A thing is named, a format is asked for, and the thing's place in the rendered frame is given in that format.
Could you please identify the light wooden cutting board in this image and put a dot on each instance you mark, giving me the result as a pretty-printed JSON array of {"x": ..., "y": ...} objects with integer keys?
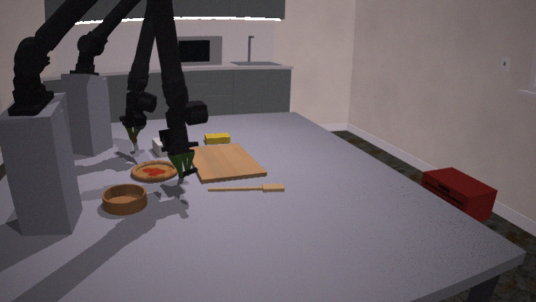
[{"x": 224, "y": 162}]

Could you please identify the brown round shallow tray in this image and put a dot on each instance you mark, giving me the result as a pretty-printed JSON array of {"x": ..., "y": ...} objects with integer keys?
[{"x": 124, "y": 199}]

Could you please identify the pepperoni pizza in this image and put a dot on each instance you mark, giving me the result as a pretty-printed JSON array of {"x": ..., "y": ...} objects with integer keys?
[{"x": 155, "y": 170}]

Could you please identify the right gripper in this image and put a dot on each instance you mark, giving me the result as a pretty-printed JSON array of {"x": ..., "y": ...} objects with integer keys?
[{"x": 180, "y": 148}]

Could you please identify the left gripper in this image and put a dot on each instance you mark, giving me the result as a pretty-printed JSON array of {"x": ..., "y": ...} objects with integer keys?
[{"x": 128, "y": 125}]

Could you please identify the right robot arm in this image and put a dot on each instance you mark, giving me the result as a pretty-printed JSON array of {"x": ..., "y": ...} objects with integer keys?
[{"x": 30, "y": 94}]

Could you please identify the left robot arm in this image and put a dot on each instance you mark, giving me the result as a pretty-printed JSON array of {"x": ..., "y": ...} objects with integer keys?
[{"x": 93, "y": 44}]

